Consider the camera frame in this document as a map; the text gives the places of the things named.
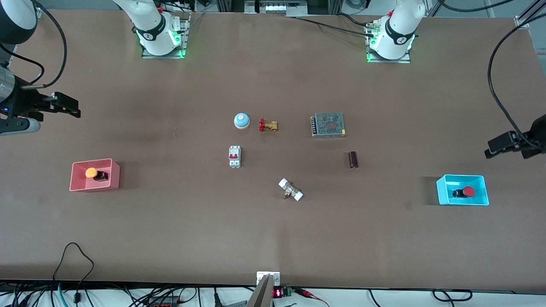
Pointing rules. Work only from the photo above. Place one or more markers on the cyan plastic box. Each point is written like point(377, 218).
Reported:
point(463, 201)

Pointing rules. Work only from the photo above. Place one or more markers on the grey terminal strip unit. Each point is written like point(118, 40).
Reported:
point(275, 6)

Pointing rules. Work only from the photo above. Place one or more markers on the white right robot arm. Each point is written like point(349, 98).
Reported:
point(149, 21)

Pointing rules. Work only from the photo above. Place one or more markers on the blue round buzzer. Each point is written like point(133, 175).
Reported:
point(241, 120)

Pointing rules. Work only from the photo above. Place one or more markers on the yellow push button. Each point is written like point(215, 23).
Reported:
point(91, 172)

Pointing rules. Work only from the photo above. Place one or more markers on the metal mesh power supply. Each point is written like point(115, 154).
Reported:
point(328, 124)

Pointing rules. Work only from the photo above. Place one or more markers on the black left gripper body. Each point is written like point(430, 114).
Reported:
point(536, 135)

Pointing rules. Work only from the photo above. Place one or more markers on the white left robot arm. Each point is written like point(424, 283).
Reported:
point(399, 25)

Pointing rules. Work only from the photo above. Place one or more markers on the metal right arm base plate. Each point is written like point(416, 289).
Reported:
point(183, 40)

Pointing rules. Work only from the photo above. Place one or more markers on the metal fitting white end caps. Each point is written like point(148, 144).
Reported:
point(291, 189)

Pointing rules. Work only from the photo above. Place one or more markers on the metal table corner bracket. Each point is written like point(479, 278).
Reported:
point(521, 22)

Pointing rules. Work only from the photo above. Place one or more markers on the pink plastic box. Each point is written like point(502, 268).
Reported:
point(79, 185)

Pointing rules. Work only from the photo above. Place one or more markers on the grey camera mount bar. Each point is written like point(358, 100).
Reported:
point(261, 296)

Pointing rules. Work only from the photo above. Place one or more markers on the white circuit breaker red switches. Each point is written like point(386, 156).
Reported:
point(234, 156)

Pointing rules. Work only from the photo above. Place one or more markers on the red push button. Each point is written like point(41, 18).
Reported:
point(469, 192)

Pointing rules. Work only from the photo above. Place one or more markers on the dark maroon cylindrical capacitor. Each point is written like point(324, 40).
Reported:
point(353, 160)

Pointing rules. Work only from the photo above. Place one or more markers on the red LED display module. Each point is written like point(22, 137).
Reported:
point(279, 293)

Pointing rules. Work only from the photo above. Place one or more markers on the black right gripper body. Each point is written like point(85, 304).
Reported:
point(23, 103)

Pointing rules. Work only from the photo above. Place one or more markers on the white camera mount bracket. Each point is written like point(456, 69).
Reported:
point(261, 276)

